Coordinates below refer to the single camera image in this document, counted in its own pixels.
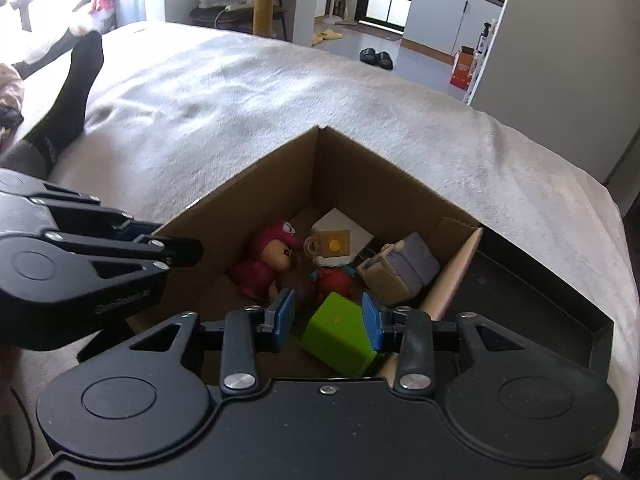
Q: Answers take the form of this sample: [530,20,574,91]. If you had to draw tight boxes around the yellow slippers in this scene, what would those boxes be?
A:
[311,29,344,47]

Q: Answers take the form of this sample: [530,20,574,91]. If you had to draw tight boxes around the black spray bottle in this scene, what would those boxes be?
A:
[475,22,492,54]

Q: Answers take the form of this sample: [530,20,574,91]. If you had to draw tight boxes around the magenta figurine toy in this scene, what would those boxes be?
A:
[230,220,303,302]

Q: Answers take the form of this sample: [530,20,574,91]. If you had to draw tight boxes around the white small box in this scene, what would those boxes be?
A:
[305,208,373,266]

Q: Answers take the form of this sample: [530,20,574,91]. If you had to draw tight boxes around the black shallow tray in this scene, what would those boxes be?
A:
[445,228,614,379]

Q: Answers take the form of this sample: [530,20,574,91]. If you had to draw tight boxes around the orange cardboard box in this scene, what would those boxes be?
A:
[449,46,475,90]

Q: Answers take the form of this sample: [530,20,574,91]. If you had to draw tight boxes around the purple beige cube toy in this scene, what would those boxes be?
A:
[356,232,440,306]

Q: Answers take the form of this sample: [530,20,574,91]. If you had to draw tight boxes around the green block toy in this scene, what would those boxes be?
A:
[302,292,378,378]

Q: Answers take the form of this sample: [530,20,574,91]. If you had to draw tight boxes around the white kitchen cabinet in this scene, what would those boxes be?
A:
[400,0,503,65]

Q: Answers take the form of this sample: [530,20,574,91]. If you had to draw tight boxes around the brown cardboard box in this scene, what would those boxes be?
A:
[119,128,483,378]

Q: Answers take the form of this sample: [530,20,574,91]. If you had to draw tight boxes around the black sock foot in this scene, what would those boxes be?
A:
[1,30,104,180]

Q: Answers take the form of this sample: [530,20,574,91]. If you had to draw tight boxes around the black slippers pair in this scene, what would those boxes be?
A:
[359,48,394,70]

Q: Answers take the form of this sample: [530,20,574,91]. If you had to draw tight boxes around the yellow head red figurine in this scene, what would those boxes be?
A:
[304,230,355,300]

